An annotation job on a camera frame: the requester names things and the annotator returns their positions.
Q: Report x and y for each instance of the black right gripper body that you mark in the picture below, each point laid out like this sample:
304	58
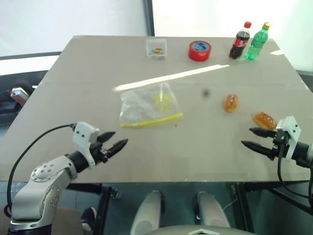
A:
278	142

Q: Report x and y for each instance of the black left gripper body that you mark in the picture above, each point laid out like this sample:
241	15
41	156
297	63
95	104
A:
101	153

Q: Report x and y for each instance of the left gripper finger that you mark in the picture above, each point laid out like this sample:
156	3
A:
107	136
118	146

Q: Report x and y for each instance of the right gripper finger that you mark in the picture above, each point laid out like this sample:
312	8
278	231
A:
262	132
259	148

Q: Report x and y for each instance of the long glazed bread roll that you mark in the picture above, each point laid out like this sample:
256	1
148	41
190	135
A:
265	120

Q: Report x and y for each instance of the small round glazed bread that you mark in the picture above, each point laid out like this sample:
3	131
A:
231	103

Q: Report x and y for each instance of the clear yellow-zip plastic bag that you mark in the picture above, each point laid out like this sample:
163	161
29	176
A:
144	107

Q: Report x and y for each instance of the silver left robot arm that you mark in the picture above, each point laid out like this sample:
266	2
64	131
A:
44	176

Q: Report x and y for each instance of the dark shoe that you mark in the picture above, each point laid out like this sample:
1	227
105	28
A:
88	218

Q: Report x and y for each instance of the silver right robot leg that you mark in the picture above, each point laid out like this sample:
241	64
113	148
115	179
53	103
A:
210	213

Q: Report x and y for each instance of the green bottle yellow cap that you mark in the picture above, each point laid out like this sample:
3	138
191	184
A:
255	44

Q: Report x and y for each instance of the cola bottle red cap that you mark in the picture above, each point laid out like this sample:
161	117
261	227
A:
239	42

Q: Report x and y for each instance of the red and white device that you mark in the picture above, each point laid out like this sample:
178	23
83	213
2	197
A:
19	95

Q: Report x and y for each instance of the small coloured pieces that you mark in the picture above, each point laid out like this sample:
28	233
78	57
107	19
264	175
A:
156	51

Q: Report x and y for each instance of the red tape roll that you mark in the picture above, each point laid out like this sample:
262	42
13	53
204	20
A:
199	55

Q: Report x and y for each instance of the grey robot torso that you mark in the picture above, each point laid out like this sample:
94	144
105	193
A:
200	231

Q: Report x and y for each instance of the clear plastic box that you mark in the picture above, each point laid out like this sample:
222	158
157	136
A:
156	44

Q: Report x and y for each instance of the black chair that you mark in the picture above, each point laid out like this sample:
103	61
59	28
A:
14	80

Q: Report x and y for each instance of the dark vertical pillar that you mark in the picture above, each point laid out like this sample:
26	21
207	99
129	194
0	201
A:
149	17

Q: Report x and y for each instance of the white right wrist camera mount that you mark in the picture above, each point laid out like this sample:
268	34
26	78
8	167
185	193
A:
292	133

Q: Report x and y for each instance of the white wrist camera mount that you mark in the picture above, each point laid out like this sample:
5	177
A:
84	133
292	133

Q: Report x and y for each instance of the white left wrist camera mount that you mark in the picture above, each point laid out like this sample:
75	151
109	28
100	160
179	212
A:
84	133

